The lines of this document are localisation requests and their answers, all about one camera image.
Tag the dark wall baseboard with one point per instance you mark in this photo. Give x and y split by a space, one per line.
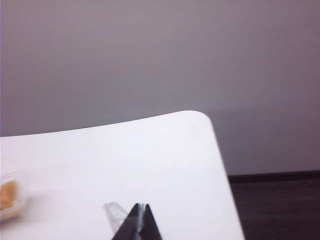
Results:
275 177

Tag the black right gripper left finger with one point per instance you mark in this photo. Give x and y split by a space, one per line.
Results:
128 227

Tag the yellow potato chips stack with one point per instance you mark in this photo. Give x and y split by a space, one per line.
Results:
7 196

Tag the transparent plastic chips container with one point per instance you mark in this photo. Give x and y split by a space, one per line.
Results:
21 190

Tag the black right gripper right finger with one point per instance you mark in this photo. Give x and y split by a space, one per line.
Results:
150 227

